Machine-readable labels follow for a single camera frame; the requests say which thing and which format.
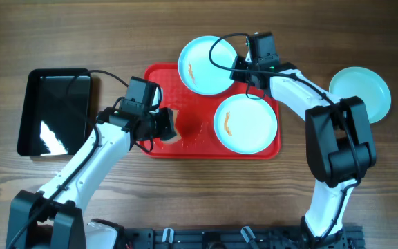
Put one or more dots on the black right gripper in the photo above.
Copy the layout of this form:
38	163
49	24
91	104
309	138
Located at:
239	70

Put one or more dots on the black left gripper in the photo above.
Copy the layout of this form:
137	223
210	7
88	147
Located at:
168	124

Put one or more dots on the orange sponge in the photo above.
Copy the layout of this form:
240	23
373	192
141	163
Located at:
174	136

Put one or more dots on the light blue plate back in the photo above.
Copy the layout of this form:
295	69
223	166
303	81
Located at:
197	72

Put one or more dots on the light blue plate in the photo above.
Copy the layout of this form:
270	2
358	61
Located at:
197	72
245	124
365	84

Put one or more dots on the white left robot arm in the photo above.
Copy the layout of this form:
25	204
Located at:
53	216

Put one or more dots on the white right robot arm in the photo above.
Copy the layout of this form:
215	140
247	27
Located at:
339	143

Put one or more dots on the red plastic tray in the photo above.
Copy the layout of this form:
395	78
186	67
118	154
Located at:
195	119

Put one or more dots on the black water basin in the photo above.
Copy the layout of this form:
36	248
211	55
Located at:
56	102

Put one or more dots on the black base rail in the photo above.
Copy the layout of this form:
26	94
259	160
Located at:
274	238

